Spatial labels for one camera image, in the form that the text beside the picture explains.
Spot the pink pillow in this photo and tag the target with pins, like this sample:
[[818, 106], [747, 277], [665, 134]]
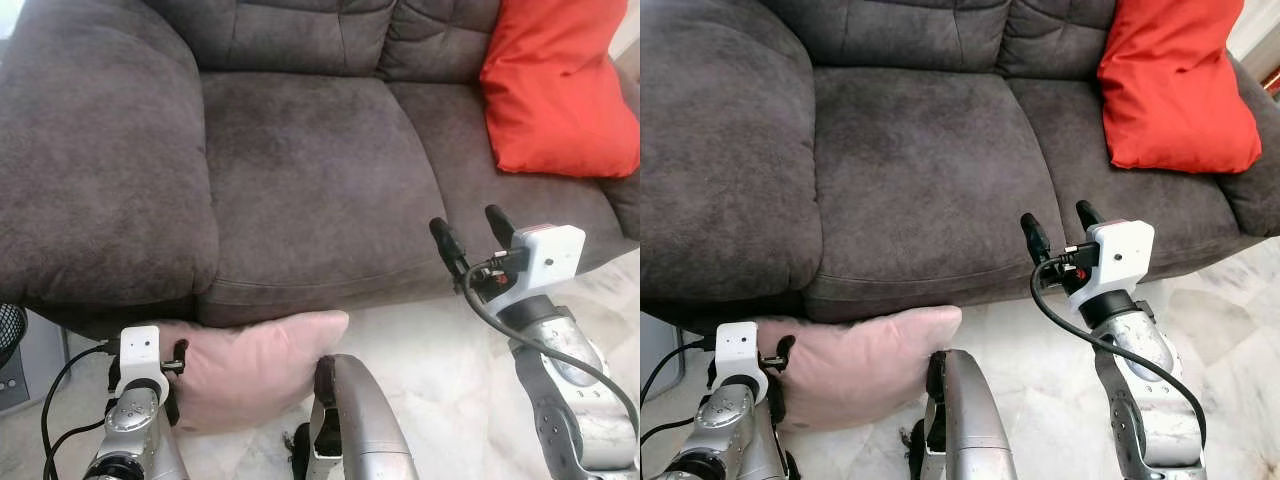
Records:
[[255, 365], [860, 365]]

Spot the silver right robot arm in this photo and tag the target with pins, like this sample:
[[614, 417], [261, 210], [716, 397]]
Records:
[[1145, 390], [580, 400]]

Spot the dark brown fabric sofa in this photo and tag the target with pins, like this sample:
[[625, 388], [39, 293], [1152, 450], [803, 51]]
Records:
[[300, 160], [920, 160]]

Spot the red pillow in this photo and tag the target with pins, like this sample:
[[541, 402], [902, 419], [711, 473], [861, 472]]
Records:
[[1175, 95], [560, 90]]

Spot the grey box appliance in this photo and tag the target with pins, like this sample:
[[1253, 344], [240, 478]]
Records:
[[660, 350], [15, 385]]

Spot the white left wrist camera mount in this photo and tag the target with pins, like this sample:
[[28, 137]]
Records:
[[142, 350], [738, 348]]

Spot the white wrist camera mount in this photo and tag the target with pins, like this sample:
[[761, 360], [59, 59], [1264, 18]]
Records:
[[738, 348], [555, 255], [142, 350], [1120, 250]]

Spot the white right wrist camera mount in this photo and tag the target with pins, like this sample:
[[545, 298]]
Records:
[[555, 255], [1120, 250]]

